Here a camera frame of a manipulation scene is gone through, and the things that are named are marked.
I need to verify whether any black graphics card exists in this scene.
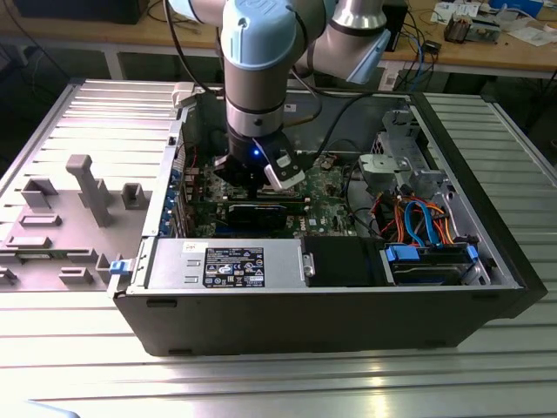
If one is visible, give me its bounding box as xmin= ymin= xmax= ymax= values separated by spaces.
xmin=225 ymin=202 xmax=289 ymax=232

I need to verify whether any green motherboard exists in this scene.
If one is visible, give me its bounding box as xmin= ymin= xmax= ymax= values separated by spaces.
xmin=182 ymin=147 xmax=362 ymax=239

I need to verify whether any silver power supply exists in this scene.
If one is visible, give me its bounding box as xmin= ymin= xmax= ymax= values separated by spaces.
xmin=147 ymin=238 xmax=305 ymax=291

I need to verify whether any metal disk bay cage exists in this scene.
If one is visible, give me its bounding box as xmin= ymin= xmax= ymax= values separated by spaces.
xmin=359 ymin=108 xmax=458 ymax=210

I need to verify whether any black PC case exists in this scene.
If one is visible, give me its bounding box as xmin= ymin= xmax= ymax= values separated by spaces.
xmin=106 ymin=82 xmax=548 ymax=359

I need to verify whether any blue disk carrier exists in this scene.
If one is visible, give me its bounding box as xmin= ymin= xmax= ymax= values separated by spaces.
xmin=385 ymin=244 xmax=480 ymax=287

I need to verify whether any grey parts rack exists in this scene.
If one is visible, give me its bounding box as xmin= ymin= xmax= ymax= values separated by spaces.
xmin=0 ymin=154 xmax=153 ymax=293

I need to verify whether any hard disk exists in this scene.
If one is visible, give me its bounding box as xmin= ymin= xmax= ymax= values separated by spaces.
xmin=391 ymin=260 xmax=462 ymax=285

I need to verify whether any black box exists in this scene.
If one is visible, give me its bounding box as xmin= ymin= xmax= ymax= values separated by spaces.
xmin=385 ymin=0 xmax=410 ymax=53

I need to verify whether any black monitor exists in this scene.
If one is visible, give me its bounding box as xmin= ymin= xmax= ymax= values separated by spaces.
xmin=12 ymin=0 xmax=151 ymax=25

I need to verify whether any brown metal device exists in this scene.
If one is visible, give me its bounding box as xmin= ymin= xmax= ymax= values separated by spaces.
xmin=443 ymin=11 xmax=470 ymax=44

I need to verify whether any white printed paper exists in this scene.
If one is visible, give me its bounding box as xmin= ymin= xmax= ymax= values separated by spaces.
xmin=433 ymin=0 xmax=465 ymax=23

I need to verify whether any wooden workbench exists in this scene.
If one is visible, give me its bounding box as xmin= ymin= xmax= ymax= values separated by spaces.
xmin=0 ymin=0 xmax=557 ymax=82

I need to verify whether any grey box device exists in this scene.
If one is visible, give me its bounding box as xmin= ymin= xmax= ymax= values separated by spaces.
xmin=468 ymin=16 xmax=501 ymax=44

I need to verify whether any white paper sheet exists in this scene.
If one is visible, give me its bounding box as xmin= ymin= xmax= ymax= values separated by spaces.
xmin=513 ymin=25 xmax=557 ymax=47

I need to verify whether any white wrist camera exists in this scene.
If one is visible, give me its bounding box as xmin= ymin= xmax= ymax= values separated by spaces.
xmin=262 ymin=138 xmax=306 ymax=192

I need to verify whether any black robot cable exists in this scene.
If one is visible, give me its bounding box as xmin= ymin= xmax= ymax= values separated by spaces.
xmin=286 ymin=64 xmax=413 ymax=160

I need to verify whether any thick black cable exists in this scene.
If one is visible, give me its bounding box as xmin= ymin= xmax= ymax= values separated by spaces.
xmin=341 ymin=163 xmax=375 ymax=239

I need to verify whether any red wire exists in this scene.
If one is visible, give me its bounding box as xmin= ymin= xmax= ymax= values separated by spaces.
xmin=369 ymin=193 xmax=395 ymax=239

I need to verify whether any blue data cable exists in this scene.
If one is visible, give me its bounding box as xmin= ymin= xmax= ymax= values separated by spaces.
xmin=402 ymin=198 xmax=443 ymax=250

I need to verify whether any orange wire bundle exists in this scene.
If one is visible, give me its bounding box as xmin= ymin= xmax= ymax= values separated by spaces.
xmin=391 ymin=194 xmax=460 ymax=245

